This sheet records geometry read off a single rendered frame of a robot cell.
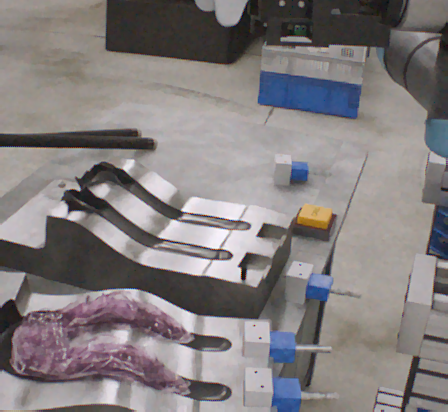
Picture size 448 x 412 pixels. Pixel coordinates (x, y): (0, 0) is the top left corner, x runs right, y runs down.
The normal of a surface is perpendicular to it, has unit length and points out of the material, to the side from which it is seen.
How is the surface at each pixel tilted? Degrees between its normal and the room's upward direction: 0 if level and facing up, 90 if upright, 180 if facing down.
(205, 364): 0
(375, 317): 0
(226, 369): 0
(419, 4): 97
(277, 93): 91
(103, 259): 90
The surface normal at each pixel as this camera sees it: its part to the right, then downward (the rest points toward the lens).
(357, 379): 0.07, -0.89
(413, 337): -0.29, 0.41
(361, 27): 0.16, 0.33
